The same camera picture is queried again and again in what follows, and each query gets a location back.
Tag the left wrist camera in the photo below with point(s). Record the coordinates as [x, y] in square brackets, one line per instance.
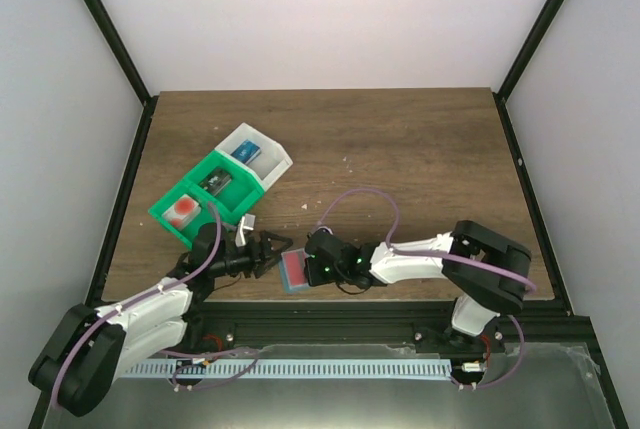
[243, 228]

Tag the white plastic bin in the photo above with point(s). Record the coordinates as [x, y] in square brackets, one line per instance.
[269, 166]

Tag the black frame post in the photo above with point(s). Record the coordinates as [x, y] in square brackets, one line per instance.
[117, 47]
[536, 34]

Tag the red white card stack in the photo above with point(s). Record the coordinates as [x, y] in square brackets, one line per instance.
[182, 212]

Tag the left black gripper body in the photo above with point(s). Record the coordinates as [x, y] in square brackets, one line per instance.
[255, 257]

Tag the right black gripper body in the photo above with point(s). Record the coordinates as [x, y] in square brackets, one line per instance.
[311, 259]

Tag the blue VIP card stack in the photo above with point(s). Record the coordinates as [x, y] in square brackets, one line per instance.
[246, 152]

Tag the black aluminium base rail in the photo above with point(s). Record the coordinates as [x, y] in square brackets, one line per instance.
[423, 325]

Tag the black card stack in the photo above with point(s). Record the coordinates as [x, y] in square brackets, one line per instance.
[216, 181]

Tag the light blue cable duct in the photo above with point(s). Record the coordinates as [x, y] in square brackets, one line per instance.
[409, 369]

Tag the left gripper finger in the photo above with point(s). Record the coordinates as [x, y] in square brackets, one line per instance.
[270, 240]
[269, 259]

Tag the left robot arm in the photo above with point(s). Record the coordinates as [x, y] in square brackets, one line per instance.
[93, 346]

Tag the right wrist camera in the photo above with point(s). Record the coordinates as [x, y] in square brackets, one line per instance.
[323, 228]

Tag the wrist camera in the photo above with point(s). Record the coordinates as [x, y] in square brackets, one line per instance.
[243, 228]
[323, 228]

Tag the right black frame post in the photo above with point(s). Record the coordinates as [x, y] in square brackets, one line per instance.
[536, 34]

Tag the left black frame post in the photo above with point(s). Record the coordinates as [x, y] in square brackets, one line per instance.
[117, 47]

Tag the blue leather card holder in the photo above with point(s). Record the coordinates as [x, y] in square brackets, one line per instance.
[286, 286]

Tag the green plastic bin front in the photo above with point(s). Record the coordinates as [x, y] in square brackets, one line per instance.
[188, 234]

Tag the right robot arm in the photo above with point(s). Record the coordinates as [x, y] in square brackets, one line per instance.
[491, 270]

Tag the green plastic bin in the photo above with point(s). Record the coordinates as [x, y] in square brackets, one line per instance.
[188, 234]
[240, 195]

